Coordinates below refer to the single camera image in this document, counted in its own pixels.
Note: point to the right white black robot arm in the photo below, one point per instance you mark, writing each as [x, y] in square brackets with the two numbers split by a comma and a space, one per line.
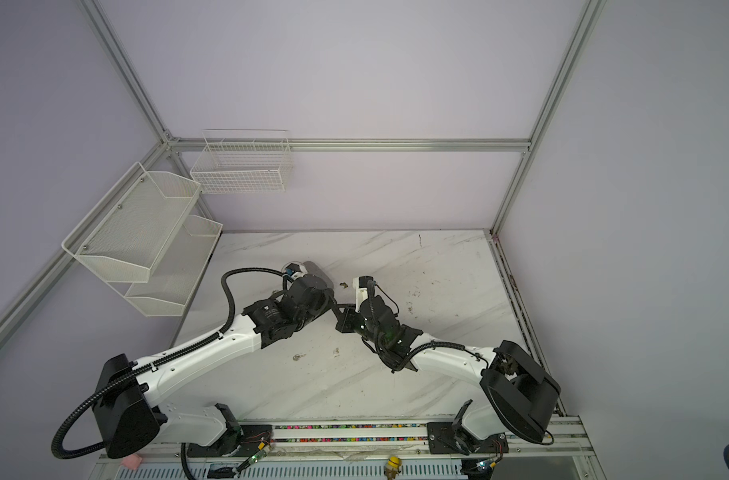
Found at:
[520, 396]

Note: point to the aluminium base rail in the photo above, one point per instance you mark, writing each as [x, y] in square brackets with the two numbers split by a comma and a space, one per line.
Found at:
[359, 449]

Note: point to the wrist white camera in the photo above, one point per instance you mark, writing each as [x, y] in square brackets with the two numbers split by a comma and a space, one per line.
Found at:
[365, 288]
[295, 269]

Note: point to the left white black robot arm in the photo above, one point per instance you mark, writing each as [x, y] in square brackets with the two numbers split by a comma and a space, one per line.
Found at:
[143, 411]

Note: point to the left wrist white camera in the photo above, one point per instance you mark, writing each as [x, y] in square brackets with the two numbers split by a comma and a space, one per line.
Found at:
[295, 269]

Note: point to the pink eraser block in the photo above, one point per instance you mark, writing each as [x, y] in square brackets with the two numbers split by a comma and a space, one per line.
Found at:
[132, 462]

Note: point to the white two-tier mesh shelf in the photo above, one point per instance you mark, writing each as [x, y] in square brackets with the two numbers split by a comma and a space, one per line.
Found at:
[146, 242]

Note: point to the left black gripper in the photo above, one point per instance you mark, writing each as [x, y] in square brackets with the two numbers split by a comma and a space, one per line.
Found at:
[327, 294]

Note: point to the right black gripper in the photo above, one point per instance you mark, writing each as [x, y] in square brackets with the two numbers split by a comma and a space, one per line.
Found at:
[349, 318]

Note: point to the white wire basket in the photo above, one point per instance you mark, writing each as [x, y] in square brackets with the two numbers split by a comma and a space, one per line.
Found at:
[236, 161]

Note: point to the grey fabric glasses case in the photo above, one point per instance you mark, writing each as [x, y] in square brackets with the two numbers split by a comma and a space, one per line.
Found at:
[315, 270]

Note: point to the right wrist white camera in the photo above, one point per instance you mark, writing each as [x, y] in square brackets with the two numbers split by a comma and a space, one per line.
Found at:
[365, 288]

